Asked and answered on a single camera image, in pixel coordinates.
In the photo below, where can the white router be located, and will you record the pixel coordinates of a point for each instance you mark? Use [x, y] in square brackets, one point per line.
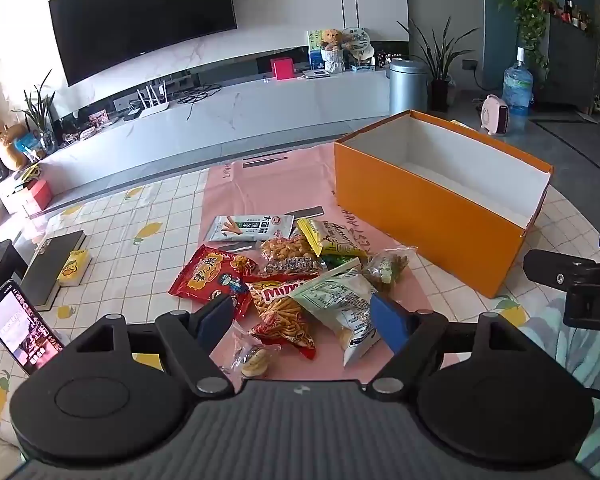
[152, 107]

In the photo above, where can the clear packet of mixed nuts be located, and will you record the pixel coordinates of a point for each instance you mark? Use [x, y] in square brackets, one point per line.
[387, 269]

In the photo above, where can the silver trash can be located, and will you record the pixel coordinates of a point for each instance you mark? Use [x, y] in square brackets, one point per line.
[407, 87]

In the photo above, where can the potted long-leaf plant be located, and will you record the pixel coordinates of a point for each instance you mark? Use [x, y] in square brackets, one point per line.
[440, 60]

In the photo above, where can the pink square box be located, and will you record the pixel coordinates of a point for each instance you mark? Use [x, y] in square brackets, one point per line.
[282, 69]

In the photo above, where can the round paper fan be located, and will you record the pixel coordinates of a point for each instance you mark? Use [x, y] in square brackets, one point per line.
[357, 42]

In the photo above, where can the black smartphone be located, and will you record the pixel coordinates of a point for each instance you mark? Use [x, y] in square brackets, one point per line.
[22, 327]

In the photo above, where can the orange cardboard box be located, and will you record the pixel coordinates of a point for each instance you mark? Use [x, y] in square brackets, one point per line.
[430, 230]

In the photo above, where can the small green snack packet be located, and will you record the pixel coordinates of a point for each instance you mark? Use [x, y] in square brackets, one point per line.
[337, 262]

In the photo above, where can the brown teddy bear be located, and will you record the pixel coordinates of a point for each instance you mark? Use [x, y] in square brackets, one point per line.
[332, 39]

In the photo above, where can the pink space heater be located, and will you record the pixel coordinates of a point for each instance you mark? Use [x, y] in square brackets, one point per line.
[495, 115]

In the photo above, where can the black flat television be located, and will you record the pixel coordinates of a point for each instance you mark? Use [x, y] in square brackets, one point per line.
[140, 15]

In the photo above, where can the striped teal cloth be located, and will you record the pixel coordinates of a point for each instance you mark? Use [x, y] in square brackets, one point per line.
[575, 355]

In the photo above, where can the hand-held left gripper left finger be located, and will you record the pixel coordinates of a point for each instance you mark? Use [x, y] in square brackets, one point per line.
[217, 317]

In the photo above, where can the small clear pastry packet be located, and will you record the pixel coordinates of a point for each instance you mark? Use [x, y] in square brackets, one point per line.
[252, 355]

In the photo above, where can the large blue water bottle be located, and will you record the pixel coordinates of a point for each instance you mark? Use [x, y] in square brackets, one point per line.
[518, 85]

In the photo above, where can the small leafy plant in vase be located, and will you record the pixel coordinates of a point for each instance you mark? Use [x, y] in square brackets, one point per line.
[40, 115]

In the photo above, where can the white television console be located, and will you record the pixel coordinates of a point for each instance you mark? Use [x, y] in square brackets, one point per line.
[230, 120]

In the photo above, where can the red orange stick snack packet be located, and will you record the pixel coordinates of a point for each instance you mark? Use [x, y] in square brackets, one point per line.
[280, 315]

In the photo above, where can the white green snack packet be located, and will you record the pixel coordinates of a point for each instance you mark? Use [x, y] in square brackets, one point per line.
[250, 227]

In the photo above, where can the orange plush toy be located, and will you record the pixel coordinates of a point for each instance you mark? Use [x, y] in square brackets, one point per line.
[9, 147]

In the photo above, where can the blue picture card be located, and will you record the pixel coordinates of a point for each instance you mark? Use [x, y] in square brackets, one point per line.
[314, 50]

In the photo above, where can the clear peanut packet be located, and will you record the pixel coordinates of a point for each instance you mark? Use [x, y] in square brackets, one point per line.
[286, 254]

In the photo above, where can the black flat card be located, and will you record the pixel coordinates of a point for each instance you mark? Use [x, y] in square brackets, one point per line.
[305, 212]
[240, 246]

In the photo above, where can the black notebook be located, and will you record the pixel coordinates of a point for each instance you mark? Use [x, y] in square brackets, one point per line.
[50, 265]

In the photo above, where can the trailing green plant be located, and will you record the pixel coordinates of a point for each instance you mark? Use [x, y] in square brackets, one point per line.
[527, 10]

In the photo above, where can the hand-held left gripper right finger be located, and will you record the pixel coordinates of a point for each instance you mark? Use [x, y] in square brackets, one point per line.
[387, 321]

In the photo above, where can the yellow tissue packet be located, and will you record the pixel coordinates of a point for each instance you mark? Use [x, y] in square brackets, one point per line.
[74, 267]

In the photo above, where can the pink table mat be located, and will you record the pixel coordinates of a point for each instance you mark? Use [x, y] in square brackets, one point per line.
[280, 185]

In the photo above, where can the red storage box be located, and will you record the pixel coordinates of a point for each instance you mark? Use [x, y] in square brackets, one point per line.
[36, 195]

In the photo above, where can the dark green cabinet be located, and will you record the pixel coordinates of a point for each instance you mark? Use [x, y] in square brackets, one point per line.
[565, 65]

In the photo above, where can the white green-label chip packet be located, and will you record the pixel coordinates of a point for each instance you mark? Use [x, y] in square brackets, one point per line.
[340, 305]

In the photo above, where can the yellow snack packet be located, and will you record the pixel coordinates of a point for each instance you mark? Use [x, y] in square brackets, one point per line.
[330, 240]

